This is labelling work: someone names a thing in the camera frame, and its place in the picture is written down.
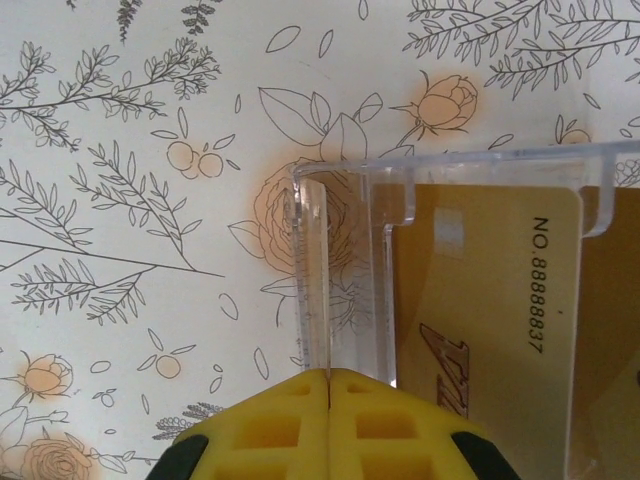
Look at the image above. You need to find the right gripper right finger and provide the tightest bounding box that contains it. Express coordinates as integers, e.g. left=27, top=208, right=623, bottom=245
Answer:
left=330, top=368, right=501, bottom=480

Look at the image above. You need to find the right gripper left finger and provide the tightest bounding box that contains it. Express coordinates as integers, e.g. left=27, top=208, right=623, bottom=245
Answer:
left=152, top=368, right=332, bottom=480

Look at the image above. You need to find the floral patterned table cover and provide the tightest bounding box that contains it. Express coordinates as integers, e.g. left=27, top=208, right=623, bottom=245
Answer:
left=0, top=0, right=640, bottom=480

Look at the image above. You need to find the group of wooden blocks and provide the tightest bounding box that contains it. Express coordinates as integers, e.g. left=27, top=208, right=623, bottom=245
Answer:
left=289, top=139, right=640, bottom=480

